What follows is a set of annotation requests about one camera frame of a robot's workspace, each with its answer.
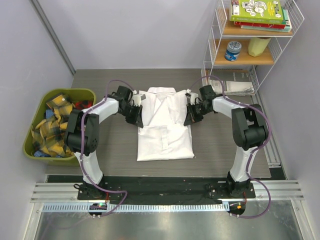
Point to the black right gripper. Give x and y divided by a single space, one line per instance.
191 117

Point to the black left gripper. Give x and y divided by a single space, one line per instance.
137 119

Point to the white long sleeve shirt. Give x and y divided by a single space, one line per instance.
164 135

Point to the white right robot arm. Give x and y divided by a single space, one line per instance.
249 131

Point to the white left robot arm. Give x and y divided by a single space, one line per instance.
83 128

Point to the grey setup guide booklet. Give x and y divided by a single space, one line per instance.
236 82

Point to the red black plaid shirt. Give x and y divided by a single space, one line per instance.
78 106

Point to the olive green plastic bin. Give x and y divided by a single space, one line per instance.
75 95

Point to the blue white round tin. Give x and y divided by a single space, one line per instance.
233 50

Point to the yellow plaid flannel shirt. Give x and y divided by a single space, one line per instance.
61 105

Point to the pale yellow faceted cup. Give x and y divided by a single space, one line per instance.
257 45

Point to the green top book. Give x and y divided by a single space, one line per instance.
256 11

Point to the red middle book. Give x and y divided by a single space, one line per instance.
260 25

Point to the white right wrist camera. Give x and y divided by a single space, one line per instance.
192 97

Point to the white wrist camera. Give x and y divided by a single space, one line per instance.
137 98
192 97

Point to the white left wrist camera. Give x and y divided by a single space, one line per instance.
137 98

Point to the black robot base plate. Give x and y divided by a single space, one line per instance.
163 190

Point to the white wire shelf rack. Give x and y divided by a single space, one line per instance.
223 31

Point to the aluminium rail frame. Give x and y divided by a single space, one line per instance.
65 192

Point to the white slotted cable duct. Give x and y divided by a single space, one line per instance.
99 207

